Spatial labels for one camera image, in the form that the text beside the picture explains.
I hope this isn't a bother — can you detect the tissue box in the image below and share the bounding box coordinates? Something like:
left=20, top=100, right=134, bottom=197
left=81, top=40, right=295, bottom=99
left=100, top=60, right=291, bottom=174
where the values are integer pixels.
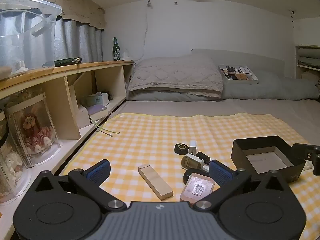
left=81, top=92, right=110, bottom=107

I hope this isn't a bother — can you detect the yellow checked mat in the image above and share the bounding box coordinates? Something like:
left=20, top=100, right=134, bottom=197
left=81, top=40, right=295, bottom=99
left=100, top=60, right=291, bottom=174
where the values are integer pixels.
left=59, top=112, right=320, bottom=240

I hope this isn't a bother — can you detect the white hanging cable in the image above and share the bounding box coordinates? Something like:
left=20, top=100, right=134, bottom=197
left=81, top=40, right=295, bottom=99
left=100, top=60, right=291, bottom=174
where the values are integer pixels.
left=135, top=2, right=152, bottom=63

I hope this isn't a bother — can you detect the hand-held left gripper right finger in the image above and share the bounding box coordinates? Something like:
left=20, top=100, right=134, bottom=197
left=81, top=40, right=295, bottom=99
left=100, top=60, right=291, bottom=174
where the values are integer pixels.
left=192, top=159, right=288, bottom=212

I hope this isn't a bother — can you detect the black oval case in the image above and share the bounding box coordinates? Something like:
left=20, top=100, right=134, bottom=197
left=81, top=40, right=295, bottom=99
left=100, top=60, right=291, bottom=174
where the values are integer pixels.
left=182, top=169, right=200, bottom=184

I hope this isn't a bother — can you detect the wooden bedside shelf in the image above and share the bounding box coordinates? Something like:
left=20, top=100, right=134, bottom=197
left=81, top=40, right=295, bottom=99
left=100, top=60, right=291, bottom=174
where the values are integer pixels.
left=0, top=60, right=135, bottom=240

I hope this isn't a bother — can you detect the grey curtain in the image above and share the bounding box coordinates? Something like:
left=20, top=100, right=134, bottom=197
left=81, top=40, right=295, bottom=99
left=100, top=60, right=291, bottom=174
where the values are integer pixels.
left=54, top=17, right=104, bottom=64

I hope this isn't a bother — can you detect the wooden block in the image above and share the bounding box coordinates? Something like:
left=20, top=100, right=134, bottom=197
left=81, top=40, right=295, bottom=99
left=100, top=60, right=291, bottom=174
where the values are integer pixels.
left=138, top=164, right=174, bottom=201

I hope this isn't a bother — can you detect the white file box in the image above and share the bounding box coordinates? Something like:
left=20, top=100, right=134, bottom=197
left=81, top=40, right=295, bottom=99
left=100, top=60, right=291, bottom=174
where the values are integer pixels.
left=67, top=85, right=92, bottom=130

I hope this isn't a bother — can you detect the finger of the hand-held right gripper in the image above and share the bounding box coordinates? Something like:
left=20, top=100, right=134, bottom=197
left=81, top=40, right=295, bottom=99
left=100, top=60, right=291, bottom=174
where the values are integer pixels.
left=291, top=142, right=320, bottom=176

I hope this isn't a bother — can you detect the clear plastic storage bin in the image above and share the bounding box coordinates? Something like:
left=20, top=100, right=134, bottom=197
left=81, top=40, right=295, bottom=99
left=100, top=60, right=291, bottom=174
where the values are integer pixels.
left=0, top=0, right=63, bottom=75

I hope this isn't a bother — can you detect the grey duvet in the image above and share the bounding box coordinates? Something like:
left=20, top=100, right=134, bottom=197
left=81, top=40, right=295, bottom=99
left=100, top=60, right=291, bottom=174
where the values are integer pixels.
left=126, top=70, right=320, bottom=102

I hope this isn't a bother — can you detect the black cardboard box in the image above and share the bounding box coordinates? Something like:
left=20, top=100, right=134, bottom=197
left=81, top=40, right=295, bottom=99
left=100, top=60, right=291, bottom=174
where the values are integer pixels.
left=230, top=135, right=307, bottom=183

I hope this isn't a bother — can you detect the green glass bottle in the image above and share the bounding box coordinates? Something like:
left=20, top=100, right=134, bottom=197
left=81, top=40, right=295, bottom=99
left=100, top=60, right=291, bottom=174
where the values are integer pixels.
left=112, top=37, right=121, bottom=61

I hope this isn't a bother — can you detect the round black tin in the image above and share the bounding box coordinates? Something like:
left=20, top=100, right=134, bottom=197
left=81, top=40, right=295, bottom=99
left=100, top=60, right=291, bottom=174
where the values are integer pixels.
left=174, top=143, right=188, bottom=155

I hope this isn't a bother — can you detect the black charger plug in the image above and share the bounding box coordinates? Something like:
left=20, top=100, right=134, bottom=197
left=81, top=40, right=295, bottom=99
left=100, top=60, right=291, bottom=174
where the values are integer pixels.
left=196, top=151, right=211, bottom=163

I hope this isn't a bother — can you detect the white wall shelf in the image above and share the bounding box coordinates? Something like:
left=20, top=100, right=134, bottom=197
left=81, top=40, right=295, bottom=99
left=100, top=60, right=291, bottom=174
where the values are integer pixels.
left=294, top=44, right=320, bottom=80

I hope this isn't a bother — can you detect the yellow-green cord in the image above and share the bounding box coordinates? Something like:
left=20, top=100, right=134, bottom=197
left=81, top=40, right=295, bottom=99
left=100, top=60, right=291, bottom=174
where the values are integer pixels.
left=90, top=117, right=120, bottom=137

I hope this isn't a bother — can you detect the white tray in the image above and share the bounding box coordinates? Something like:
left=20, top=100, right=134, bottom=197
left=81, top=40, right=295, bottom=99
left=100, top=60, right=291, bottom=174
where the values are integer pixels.
left=218, top=65, right=259, bottom=85

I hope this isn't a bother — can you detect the beige quilted pillow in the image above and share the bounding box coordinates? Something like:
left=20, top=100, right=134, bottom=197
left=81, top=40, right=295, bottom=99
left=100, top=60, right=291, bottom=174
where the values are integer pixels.
left=127, top=55, right=223, bottom=98

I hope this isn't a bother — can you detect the white plastic holder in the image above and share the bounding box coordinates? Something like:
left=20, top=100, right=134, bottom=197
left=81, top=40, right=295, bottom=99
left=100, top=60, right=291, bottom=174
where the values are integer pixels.
left=180, top=154, right=204, bottom=171

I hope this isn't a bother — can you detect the red-haired doll in clear case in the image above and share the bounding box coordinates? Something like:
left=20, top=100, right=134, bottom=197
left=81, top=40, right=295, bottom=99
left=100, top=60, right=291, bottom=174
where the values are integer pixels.
left=5, top=94, right=62, bottom=167

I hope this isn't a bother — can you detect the beige curtain valance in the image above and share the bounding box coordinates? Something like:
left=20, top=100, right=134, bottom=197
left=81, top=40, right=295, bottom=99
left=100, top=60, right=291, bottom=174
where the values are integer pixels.
left=5, top=0, right=107, bottom=29

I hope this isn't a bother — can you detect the dark green pouch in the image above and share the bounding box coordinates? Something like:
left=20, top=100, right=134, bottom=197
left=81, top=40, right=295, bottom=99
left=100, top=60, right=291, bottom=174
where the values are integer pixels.
left=42, top=57, right=82, bottom=68

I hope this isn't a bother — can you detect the stack of folded bedding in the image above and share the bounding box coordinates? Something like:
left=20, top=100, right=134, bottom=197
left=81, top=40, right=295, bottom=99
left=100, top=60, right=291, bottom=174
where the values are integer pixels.
left=298, top=46, right=320, bottom=67

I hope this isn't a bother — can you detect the purple book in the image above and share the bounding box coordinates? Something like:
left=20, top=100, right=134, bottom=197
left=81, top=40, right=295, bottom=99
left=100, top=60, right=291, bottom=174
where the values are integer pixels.
left=87, top=104, right=110, bottom=120

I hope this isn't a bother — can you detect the white doll in clear case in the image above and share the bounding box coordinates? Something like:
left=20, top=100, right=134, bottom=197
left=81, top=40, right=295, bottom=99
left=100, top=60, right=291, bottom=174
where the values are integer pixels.
left=0, top=140, right=32, bottom=203

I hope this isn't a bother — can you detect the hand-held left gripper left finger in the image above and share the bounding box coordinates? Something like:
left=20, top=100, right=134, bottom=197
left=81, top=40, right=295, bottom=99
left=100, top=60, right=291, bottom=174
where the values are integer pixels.
left=34, top=159, right=127, bottom=213

